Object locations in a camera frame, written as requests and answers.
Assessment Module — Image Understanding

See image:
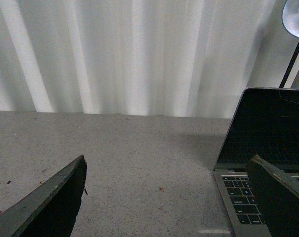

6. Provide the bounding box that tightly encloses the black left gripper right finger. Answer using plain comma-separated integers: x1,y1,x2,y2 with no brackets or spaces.
246,155,299,237

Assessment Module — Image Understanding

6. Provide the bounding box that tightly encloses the silver grey laptop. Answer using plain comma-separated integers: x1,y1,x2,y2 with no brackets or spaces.
214,87,299,237

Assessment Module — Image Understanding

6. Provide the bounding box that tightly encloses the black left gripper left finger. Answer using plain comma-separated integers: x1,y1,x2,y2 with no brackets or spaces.
0,155,87,237

